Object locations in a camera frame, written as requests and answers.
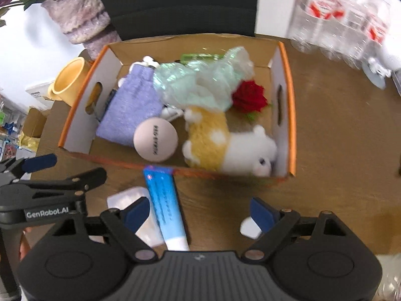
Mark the white and tan plush dog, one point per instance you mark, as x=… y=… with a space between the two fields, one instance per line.
x=206 y=138

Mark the red artificial rose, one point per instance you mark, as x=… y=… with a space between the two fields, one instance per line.
x=249 y=95

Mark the white robot figure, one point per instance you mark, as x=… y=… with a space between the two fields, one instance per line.
x=390 y=58

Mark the yellow cup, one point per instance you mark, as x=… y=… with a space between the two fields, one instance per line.
x=69 y=81

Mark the purple textured vase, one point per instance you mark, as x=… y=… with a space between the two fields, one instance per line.
x=78 y=9

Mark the orange-edged cardboard box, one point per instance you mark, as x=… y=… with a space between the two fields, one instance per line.
x=147 y=48

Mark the clear water bottle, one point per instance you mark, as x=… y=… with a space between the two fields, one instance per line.
x=308 y=6
x=340 y=22
x=372 y=28

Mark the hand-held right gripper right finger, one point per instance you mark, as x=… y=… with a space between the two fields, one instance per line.
x=263 y=214

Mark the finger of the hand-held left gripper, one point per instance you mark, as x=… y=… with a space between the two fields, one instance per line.
x=91 y=175
x=40 y=162

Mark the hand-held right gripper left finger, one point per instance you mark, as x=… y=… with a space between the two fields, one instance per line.
x=137 y=213

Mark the pale pink ball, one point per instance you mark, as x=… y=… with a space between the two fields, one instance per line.
x=155 y=139

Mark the blue toothpaste tube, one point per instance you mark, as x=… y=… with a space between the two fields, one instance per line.
x=163 y=203

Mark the pale plastic item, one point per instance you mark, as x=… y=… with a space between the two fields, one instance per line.
x=390 y=276

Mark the white spray bottle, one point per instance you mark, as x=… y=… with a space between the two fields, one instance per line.
x=148 y=61

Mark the black chair back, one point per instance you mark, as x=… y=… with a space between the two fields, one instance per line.
x=175 y=3

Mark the purple knitted cloth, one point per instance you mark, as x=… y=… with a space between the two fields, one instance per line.
x=131 y=106

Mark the brown cardboard carton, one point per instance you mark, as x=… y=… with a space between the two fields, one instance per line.
x=33 y=122

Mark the green small carton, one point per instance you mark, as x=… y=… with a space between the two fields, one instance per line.
x=195 y=57

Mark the white plastic packet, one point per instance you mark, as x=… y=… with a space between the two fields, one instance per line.
x=125 y=199

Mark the small white item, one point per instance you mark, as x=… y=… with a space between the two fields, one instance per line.
x=249 y=229

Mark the white labelled carton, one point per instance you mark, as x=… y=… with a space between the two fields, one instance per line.
x=39 y=92

